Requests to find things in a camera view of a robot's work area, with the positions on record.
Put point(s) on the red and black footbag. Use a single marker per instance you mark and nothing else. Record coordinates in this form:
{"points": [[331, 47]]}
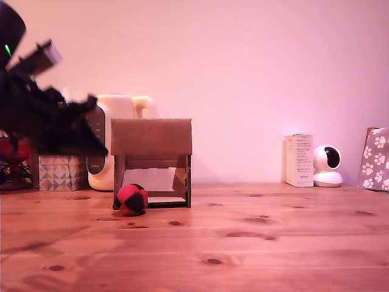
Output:
{"points": [[132, 200]]}

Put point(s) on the cardboard dice tower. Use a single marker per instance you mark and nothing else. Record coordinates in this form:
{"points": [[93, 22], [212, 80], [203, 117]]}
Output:
{"points": [[152, 137]]}

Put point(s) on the triangle pattern tissue box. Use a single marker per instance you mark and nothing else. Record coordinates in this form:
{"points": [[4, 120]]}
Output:
{"points": [[57, 173]]}

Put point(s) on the red glass footed bowl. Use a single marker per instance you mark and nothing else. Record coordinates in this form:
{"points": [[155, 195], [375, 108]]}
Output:
{"points": [[22, 150]]}

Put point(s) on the cream electric kettle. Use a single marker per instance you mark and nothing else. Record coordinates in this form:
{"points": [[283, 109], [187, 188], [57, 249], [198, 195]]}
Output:
{"points": [[121, 106]]}

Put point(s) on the white printed carton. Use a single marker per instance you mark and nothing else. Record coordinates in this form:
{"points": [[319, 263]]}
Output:
{"points": [[304, 161]]}

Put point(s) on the grey paw print bag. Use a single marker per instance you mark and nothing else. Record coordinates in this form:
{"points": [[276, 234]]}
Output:
{"points": [[377, 161]]}

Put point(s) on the small white round camera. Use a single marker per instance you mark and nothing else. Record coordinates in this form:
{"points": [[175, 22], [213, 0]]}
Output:
{"points": [[326, 179]]}

